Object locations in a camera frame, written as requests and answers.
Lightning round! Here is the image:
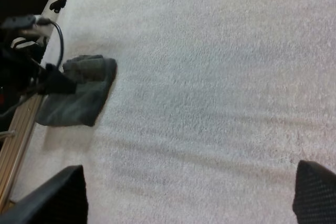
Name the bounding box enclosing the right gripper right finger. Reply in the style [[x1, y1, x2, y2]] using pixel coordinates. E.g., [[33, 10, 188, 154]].
[[292, 159, 336, 224]]

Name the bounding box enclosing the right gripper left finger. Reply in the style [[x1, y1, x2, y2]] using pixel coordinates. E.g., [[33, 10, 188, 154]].
[[0, 164, 89, 224]]

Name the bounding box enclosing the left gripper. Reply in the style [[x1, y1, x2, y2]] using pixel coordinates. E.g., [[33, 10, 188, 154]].
[[0, 35, 77, 132]]

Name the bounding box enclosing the dark grey-green towel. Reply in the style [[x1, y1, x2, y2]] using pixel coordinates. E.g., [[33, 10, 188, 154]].
[[35, 54, 118, 127]]

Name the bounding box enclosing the dark table clamp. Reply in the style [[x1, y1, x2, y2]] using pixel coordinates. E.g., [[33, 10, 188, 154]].
[[49, 0, 71, 14]]

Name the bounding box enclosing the black camera cable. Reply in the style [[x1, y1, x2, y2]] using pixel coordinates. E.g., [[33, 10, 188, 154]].
[[50, 21, 65, 70]]

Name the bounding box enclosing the ribbed aluminium rail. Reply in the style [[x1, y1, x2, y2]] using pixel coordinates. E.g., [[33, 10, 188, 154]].
[[0, 93, 45, 207]]

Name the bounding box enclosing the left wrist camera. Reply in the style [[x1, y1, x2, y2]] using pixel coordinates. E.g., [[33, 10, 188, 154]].
[[0, 15, 53, 36]]

